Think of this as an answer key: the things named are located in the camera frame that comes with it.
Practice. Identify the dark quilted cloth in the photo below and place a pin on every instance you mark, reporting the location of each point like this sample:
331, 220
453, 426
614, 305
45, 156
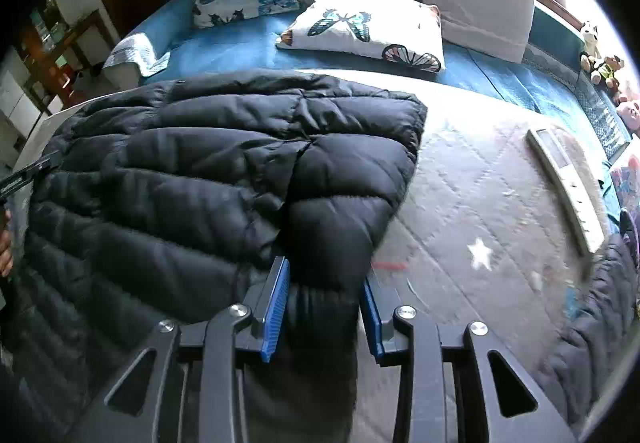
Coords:
595, 323

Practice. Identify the grey sofa armrest cover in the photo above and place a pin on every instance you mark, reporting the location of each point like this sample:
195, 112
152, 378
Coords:
132, 55

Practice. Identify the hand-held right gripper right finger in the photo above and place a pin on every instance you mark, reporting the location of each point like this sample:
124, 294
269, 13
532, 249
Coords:
371, 318

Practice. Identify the white cabinet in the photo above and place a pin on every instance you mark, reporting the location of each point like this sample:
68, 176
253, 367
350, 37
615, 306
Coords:
17, 98

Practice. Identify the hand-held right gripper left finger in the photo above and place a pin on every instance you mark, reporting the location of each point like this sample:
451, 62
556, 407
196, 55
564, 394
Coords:
275, 308

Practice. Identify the plain white pillow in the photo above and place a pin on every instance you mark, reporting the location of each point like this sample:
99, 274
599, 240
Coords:
480, 3

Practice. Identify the wooden glass display cabinet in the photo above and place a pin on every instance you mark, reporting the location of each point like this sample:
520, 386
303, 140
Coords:
42, 33

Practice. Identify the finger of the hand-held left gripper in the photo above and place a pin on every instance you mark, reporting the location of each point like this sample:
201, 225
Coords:
30, 171

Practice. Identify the pink plush toy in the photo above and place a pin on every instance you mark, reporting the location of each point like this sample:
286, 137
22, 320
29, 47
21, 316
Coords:
629, 113

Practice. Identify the brown plush bear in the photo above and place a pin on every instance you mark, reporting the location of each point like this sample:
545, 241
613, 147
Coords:
606, 70

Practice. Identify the white remote control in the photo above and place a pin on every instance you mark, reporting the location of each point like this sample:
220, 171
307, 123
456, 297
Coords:
565, 173

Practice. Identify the blue sofa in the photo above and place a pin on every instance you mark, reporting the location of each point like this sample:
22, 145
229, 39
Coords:
240, 48

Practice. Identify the long butterfly print pillow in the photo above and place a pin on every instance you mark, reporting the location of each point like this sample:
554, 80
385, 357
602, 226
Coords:
360, 28

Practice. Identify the person's left hand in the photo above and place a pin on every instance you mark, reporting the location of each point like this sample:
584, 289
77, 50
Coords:
4, 250

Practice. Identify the black and white plush toy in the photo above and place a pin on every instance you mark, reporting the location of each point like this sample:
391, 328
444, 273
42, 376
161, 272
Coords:
591, 38

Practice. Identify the wooden side table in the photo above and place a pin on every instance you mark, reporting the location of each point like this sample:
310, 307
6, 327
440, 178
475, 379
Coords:
75, 43

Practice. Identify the colourful printed cushion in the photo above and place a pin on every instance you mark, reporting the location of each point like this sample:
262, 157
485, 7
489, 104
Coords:
627, 188

